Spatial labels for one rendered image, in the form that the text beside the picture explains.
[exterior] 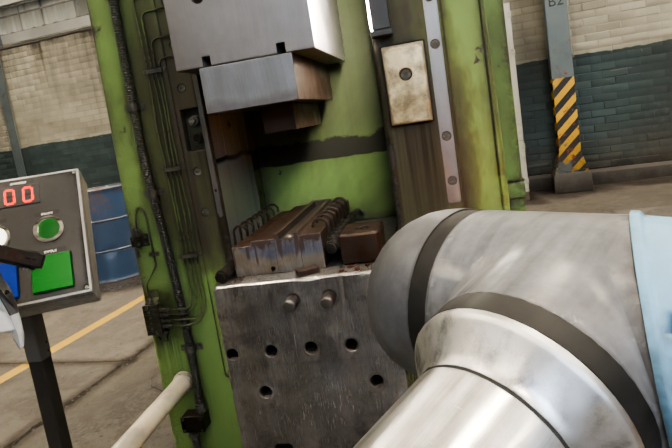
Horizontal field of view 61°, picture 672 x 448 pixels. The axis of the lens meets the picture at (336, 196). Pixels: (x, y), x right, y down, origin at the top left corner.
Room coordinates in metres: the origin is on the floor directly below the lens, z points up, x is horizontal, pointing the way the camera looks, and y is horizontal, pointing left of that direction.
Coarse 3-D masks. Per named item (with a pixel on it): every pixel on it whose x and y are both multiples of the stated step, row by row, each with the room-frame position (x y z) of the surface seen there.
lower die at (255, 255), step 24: (288, 216) 1.46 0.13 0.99; (312, 216) 1.34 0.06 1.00; (336, 216) 1.38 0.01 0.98; (264, 240) 1.20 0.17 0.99; (288, 240) 1.19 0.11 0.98; (312, 240) 1.18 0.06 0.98; (240, 264) 1.21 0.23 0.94; (264, 264) 1.20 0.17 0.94; (288, 264) 1.19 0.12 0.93; (312, 264) 1.18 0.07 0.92
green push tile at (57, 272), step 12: (60, 252) 1.14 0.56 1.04; (48, 264) 1.12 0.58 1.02; (60, 264) 1.12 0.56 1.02; (36, 276) 1.10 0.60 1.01; (48, 276) 1.11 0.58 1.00; (60, 276) 1.11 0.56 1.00; (72, 276) 1.11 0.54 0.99; (36, 288) 1.09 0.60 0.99; (48, 288) 1.10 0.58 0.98; (60, 288) 1.10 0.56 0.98
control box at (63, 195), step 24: (0, 192) 1.19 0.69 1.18; (24, 192) 1.20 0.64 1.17; (48, 192) 1.21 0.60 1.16; (72, 192) 1.21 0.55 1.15; (0, 216) 1.17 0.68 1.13; (24, 216) 1.17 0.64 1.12; (48, 216) 1.18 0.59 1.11; (72, 216) 1.19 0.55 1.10; (24, 240) 1.15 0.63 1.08; (48, 240) 1.15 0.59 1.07; (72, 240) 1.16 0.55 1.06; (72, 264) 1.13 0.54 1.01; (96, 264) 1.21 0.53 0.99; (24, 288) 1.10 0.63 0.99; (72, 288) 1.11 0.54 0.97; (96, 288) 1.15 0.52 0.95; (24, 312) 1.11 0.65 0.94
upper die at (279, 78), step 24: (216, 72) 1.21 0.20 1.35; (240, 72) 1.20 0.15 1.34; (264, 72) 1.19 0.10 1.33; (288, 72) 1.18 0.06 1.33; (312, 72) 1.36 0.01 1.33; (216, 96) 1.21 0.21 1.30; (240, 96) 1.20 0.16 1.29; (264, 96) 1.19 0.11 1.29; (288, 96) 1.18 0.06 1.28; (312, 96) 1.32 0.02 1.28
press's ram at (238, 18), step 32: (192, 0) 1.22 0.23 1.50; (224, 0) 1.20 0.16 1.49; (256, 0) 1.19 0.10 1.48; (288, 0) 1.18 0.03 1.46; (320, 0) 1.32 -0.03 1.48; (192, 32) 1.22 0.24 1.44; (224, 32) 1.20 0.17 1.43; (256, 32) 1.19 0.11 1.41; (288, 32) 1.18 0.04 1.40; (320, 32) 1.26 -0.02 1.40; (192, 64) 1.22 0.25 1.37
